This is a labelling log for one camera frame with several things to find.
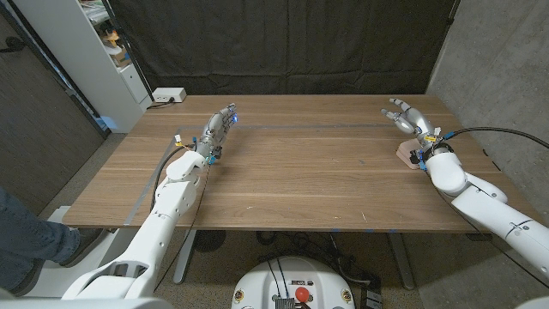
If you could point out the black round floor object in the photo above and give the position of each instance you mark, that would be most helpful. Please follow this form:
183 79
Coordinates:
209 240

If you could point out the red emergency stop button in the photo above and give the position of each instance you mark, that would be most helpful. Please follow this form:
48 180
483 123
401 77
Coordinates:
302 294

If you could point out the black backdrop stand pole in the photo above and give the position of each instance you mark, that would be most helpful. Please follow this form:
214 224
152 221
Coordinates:
128 51

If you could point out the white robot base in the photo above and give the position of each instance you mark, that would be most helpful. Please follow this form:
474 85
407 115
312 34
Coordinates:
261 283

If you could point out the person leg in jeans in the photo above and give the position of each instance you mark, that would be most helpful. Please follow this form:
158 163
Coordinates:
30 236

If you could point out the white floor platform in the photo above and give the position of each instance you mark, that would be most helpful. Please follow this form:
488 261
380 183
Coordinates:
64 279

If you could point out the yellow toy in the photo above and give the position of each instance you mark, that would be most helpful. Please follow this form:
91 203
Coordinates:
111 38

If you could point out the black backdrop curtain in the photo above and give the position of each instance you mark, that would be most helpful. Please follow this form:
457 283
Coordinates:
279 43

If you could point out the dark shoe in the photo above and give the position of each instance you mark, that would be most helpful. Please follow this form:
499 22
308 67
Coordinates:
28 279
86 242

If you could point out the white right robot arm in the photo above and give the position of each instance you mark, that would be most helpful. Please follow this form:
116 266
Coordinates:
493 214

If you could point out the white power strip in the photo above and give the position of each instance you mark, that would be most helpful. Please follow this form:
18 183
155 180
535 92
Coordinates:
168 94

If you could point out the cardboard box on shelf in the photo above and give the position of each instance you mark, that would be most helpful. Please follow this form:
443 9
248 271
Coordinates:
121 57

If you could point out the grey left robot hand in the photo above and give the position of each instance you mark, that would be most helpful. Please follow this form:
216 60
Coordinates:
213 131

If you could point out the white shelf cabinet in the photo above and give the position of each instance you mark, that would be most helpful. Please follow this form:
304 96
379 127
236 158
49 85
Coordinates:
77 56

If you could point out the grey table leg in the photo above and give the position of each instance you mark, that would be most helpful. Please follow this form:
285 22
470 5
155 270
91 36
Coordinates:
184 257
401 262

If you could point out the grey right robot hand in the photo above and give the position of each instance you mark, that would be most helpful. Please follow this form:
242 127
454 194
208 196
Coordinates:
418 120

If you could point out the small tan wooden object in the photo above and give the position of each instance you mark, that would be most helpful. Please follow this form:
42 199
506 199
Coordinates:
405 151

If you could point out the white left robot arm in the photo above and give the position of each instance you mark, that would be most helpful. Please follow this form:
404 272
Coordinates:
167 206

